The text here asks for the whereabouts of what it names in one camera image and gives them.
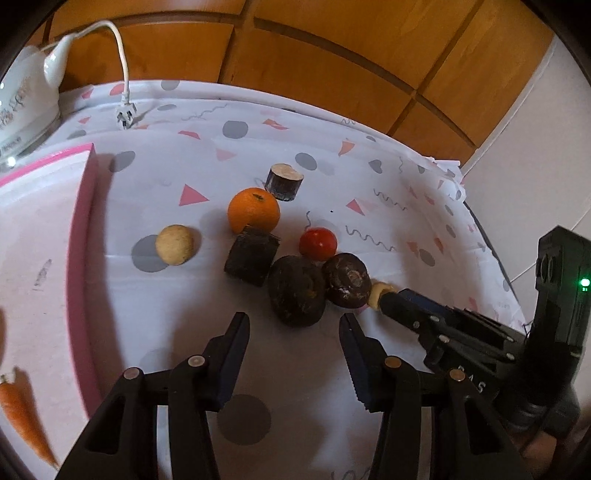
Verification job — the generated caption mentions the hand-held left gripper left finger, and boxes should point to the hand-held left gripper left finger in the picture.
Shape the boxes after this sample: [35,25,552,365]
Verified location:
[55,312,251,480]

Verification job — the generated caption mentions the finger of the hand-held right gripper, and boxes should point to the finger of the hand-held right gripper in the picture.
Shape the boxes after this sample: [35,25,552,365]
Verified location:
[399,288,527,352]
[379,292,518,370]

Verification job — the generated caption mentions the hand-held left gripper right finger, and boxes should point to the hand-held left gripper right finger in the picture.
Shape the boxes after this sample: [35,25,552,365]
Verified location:
[339,314,532,480]

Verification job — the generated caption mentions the small pale yellow piece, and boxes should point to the small pale yellow piece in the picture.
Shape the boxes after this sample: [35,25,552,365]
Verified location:
[368,283,395,312]

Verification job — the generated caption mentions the large orange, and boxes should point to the large orange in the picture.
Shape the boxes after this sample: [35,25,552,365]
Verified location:
[227,187,281,235]

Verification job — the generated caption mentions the sugarcane piece with pale cut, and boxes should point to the sugarcane piece with pale cut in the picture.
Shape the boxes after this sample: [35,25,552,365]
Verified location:
[265,163,304,202]

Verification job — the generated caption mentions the pink tray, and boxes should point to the pink tray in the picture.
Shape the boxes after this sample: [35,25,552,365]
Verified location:
[0,143,102,480]

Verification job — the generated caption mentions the dark round water chestnut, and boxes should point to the dark round water chestnut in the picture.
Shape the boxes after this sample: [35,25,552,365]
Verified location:
[322,252,371,308]
[268,255,327,328]

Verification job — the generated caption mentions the white patterned tablecloth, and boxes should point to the white patterned tablecloth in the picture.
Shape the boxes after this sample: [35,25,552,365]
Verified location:
[0,79,529,480]

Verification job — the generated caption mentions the dark blocky sugarcane piece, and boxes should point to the dark blocky sugarcane piece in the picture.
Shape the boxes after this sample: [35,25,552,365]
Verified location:
[224,224,281,287]

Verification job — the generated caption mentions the red tomato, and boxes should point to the red tomato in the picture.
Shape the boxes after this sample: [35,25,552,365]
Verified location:
[298,227,338,261]

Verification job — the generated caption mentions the pale yellow round fruit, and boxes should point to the pale yellow round fruit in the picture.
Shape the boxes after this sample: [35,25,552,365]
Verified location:
[155,224,195,266]

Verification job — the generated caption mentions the orange carrot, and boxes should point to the orange carrot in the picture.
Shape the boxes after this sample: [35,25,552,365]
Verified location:
[0,367,61,469]

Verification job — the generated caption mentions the white ceramic electric kettle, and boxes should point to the white ceramic electric kettle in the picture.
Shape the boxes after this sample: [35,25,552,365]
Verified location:
[0,34,75,169]

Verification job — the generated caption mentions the white power cable with plug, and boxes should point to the white power cable with plug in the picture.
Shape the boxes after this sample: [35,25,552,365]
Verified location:
[60,19,140,132]

